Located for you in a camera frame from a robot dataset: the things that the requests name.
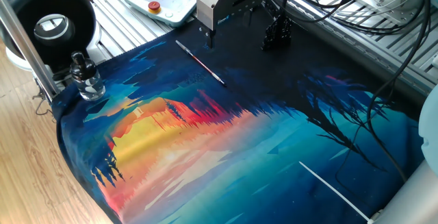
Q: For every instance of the silver block gripper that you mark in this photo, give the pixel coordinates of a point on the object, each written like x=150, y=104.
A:
x=208, y=10

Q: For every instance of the colourful sunset landscape mat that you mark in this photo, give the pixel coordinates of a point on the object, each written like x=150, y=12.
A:
x=205, y=148

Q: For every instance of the aluminium frame post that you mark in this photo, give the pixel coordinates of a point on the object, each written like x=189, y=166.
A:
x=31, y=52

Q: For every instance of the clear glass bottle black cap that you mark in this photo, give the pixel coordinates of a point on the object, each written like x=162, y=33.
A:
x=87, y=80

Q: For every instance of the brown calligraphy brush clear cap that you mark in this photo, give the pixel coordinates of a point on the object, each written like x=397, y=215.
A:
x=202, y=64

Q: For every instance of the black round fan white base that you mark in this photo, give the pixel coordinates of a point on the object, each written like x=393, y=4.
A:
x=80, y=15

